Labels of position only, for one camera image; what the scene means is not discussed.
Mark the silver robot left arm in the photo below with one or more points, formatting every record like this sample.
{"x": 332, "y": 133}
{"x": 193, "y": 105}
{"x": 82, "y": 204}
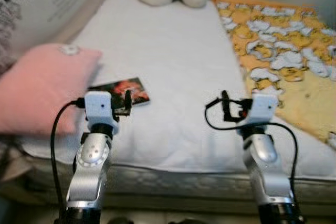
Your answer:
{"x": 89, "y": 171}

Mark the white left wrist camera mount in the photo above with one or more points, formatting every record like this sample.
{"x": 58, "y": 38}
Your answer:
{"x": 98, "y": 106}

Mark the white quilted mattress cover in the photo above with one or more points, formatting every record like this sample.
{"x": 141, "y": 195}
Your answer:
{"x": 184, "y": 51}

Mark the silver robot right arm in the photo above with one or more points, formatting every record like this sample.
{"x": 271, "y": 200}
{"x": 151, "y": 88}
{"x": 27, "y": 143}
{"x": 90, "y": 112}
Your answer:
{"x": 268, "y": 171}

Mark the pink fluffy pillow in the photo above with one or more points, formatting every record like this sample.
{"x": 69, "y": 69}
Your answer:
{"x": 42, "y": 87}

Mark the yellow cartoon print blanket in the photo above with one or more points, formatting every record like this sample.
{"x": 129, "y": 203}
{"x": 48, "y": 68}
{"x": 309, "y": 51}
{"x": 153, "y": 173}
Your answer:
{"x": 283, "y": 35}

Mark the black robot leg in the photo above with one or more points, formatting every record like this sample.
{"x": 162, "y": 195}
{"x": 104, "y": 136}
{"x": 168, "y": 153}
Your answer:
{"x": 115, "y": 221}
{"x": 189, "y": 222}

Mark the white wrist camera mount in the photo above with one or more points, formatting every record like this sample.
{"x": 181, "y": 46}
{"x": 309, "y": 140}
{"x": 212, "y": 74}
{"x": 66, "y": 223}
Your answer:
{"x": 265, "y": 108}
{"x": 98, "y": 106}

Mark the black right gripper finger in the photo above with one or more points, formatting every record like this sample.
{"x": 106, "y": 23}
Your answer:
{"x": 225, "y": 106}

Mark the grey quilted mattress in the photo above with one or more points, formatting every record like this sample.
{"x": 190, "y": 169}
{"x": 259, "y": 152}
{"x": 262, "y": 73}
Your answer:
{"x": 184, "y": 187}

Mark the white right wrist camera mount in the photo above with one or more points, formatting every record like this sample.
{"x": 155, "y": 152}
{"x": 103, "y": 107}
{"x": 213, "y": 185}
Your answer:
{"x": 265, "y": 108}

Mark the black robot left leg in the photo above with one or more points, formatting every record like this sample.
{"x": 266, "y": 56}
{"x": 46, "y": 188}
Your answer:
{"x": 115, "y": 221}

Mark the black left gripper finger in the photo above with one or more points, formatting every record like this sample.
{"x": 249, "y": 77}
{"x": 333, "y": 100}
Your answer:
{"x": 127, "y": 103}

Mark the dark illustrated book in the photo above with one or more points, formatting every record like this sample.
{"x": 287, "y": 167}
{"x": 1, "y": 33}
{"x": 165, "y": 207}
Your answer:
{"x": 136, "y": 90}

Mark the black robot right leg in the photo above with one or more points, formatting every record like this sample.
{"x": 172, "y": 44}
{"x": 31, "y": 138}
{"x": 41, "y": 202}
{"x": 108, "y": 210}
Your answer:
{"x": 189, "y": 222}

